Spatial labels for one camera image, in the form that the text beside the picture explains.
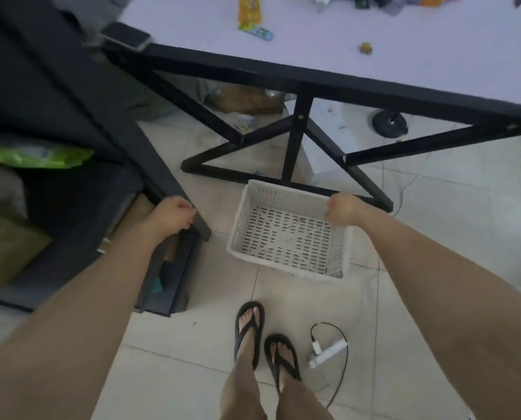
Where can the person's left hand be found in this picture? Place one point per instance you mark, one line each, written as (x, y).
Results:
(173, 215)

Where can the person's right hand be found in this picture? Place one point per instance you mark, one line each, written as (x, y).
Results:
(344, 209)

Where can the person's right fingers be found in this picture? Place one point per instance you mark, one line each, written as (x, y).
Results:
(333, 207)

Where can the person's left fingers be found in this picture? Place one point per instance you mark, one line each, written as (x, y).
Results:
(186, 206)

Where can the white perforated plastic basket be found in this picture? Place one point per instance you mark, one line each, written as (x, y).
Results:
(286, 240)

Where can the black shelf unit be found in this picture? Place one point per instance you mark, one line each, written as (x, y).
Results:
(68, 126)

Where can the person's left forearm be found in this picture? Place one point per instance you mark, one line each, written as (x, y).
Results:
(68, 328)

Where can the person's right forearm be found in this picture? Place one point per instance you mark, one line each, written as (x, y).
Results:
(453, 310)

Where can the white box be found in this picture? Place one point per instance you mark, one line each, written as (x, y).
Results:
(321, 144)

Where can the black round stand base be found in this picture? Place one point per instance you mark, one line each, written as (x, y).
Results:
(390, 122)

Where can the brown paper bag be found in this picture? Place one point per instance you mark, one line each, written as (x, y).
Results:
(247, 100)

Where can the black flip-flop sandal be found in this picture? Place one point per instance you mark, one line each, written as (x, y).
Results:
(283, 360)
(248, 334)

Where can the white power strip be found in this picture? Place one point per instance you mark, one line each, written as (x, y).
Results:
(326, 353)

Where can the green plastic bag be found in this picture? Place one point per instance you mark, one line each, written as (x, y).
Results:
(37, 155)

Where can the small brown nut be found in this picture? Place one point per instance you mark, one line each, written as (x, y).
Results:
(366, 48)

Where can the black smartphone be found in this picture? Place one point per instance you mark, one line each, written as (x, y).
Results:
(127, 35)

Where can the brown cardboard box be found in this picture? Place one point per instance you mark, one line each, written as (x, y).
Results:
(6, 249)

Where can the green and blue packet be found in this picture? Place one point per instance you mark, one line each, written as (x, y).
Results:
(256, 31)

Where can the person's left leg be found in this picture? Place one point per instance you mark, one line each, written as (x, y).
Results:
(245, 389)

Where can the person's leg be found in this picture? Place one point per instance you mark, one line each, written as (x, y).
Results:
(297, 400)
(245, 389)

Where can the person's right leg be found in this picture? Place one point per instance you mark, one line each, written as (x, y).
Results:
(297, 400)

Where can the yellow snack packet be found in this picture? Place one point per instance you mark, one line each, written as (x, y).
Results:
(249, 9)

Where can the black metal table frame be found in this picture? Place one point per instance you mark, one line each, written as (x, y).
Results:
(295, 122)

